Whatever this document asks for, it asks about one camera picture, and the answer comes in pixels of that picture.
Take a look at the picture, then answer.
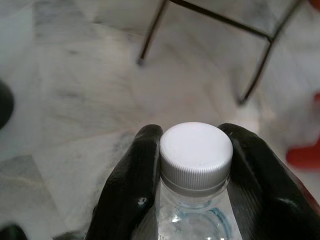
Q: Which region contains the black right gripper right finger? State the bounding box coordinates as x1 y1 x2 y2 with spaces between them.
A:
216 122 320 240

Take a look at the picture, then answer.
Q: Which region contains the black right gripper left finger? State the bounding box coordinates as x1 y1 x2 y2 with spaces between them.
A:
84 124 165 240

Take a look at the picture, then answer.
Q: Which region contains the clear plastic bottle white cap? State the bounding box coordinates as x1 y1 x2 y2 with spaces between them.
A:
130 121 244 240

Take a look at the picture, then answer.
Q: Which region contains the red plastic object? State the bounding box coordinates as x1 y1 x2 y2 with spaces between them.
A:
286 92 320 172

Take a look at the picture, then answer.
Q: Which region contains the dark blurry object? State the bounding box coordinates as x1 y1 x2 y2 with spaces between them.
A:
0 224 28 240

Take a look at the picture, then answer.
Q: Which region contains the dark round object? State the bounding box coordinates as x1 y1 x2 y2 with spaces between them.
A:
0 79 15 130

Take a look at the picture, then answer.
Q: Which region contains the dark metal chair frame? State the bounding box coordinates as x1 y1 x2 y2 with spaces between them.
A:
136 0 305 106

